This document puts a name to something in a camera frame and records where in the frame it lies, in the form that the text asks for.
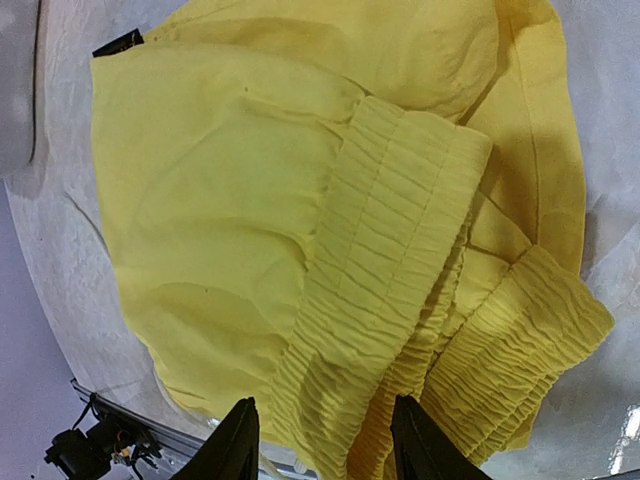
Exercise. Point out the yellow shorts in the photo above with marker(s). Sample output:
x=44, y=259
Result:
x=325, y=205

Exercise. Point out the white plastic laundry basket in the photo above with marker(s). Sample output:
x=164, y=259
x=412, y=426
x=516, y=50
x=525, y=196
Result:
x=21, y=35

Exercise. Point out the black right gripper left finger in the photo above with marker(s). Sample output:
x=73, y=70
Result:
x=231, y=452

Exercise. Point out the aluminium front rail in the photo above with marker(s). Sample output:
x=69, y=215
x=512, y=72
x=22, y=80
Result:
x=176, y=447

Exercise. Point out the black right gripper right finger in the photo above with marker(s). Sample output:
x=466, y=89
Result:
x=422, y=451

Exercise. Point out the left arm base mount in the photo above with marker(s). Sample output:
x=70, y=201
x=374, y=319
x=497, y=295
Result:
x=102, y=437

